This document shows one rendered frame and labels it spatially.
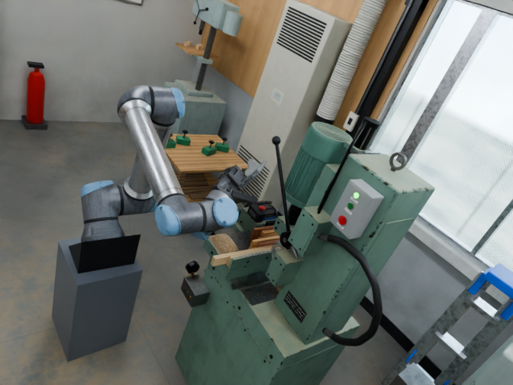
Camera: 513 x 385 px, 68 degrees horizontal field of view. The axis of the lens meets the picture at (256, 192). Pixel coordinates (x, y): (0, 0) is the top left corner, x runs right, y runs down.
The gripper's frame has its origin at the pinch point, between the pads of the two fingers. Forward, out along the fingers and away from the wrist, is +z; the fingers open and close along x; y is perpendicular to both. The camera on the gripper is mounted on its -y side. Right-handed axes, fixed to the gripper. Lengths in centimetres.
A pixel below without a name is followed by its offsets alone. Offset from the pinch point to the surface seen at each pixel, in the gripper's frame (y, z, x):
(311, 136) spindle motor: -3.3, 14.1, -18.9
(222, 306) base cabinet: -43, -36, 37
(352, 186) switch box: -14.4, -6.4, -39.7
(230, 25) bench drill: 48, 170, 131
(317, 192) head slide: -19.9, 2.4, -16.1
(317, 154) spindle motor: -9.2, 10.4, -19.2
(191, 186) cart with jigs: -31, 65, 179
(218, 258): -18.4, -29.8, 17.3
